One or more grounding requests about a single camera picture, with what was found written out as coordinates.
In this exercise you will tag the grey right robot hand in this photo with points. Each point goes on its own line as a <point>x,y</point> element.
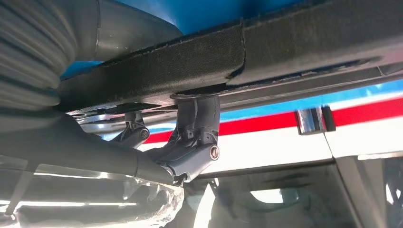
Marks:
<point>63,148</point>

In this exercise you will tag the blue metal shelf rack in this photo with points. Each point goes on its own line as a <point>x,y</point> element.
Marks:
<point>189,12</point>

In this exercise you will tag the black chrome stanchion post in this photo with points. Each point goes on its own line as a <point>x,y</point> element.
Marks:
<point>310,121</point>

